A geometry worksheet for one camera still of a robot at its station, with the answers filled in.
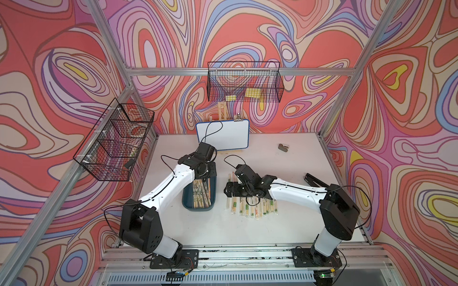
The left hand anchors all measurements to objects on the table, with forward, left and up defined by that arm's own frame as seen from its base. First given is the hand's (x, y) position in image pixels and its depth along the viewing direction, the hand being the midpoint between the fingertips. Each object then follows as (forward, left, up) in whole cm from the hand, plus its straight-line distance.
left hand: (212, 171), depth 85 cm
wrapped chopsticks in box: (-4, +6, -14) cm, 16 cm away
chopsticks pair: (-9, -11, -14) cm, 20 cm away
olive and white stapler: (+26, -42, -12) cm, 51 cm away
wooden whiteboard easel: (+27, -5, +12) cm, 30 cm away
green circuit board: (-40, +14, -15) cm, 45 cm away
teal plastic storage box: (-7, +13, -13) cm, 20 cm away
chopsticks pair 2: (-13, -17, -15) cm, 26 cm away
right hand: (-9, -10, -7) cm, 15 cm away
